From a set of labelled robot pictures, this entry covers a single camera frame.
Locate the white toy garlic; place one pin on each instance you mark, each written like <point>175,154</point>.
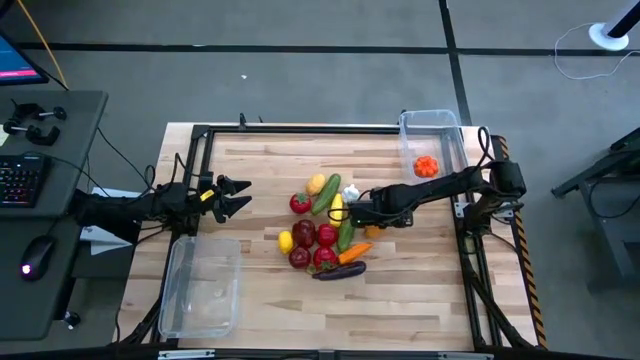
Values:
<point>350,193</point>

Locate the long green toy cucumber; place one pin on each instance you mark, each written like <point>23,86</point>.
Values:
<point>326,195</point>

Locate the red toy tomato green stem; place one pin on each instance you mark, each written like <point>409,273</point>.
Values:
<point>300,204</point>

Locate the short green toy cucumber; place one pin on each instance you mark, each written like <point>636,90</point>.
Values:
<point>345,237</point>

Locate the dark grey desk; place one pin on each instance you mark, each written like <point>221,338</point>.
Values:
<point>75,130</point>

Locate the black screw clamp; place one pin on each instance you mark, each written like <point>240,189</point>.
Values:
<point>37,134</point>
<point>30,110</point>

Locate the pale yellow toy potato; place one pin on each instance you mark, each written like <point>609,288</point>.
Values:
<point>315,184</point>

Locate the purple toy eggplant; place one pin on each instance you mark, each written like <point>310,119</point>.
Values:
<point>342,271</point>

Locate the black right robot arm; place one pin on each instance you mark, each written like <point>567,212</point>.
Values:
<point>440,187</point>

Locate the large dark red toy apple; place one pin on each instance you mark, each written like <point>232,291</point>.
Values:
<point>304,233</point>

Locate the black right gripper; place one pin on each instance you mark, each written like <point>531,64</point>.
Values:
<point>380,212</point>

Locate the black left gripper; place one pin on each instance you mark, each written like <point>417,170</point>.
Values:
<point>216,202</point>

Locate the white round stand base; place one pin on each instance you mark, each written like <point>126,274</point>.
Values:
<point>600,36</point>

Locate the black pole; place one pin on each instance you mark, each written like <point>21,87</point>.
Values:
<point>625,20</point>

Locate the yellow toy corn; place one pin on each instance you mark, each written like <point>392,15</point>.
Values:
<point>337,204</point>

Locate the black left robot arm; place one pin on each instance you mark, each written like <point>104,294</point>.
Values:
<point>150,207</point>

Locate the clear plastic bin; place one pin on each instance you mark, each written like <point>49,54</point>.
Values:
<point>430,135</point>
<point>200,300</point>

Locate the black computer mouse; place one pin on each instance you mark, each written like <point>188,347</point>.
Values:
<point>37,257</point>

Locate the computer monitor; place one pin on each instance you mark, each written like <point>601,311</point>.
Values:
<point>15,65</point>

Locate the small plain orange toy fruit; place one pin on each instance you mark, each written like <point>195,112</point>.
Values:
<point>372,232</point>

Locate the black backlit keyboard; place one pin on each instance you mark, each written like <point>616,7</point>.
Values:
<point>20,180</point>

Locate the orange toy pumpkin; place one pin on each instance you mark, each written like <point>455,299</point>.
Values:
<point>426,167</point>

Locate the yellow black hazard tape strip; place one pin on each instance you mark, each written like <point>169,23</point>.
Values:
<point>525,240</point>

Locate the black aluminium table frame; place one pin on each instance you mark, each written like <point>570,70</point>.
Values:
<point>300,130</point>

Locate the white paper sheets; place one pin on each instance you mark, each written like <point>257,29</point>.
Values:
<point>100,240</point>

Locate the yellow toy lemon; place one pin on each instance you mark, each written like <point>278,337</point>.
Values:
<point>285,242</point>

